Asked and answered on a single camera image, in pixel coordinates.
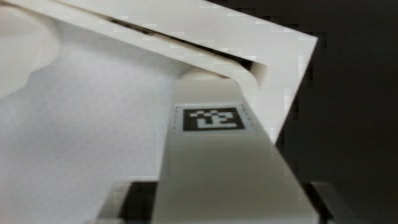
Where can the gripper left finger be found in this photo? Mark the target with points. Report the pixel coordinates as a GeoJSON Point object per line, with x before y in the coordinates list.
{"type": "Point", "coordinates": [110, 214]}

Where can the white desk tabletop tray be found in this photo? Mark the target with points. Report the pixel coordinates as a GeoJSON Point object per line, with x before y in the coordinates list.
{"type": "Point", "coordinates": [83, 126]}

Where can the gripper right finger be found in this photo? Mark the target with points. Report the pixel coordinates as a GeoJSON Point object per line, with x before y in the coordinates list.
{"type": "Point", "coordinates": [337, 213]}

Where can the white right fence bar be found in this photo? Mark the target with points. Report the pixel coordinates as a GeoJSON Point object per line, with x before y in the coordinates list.
{"type": "Point", "coordinates": [239, 35]}

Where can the white desk leg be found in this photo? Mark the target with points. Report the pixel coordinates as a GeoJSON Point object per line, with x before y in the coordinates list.
{"type": "Point", "coordinates": [227, 182]}
{"type": "Point", "coordinates": [30, 46]}

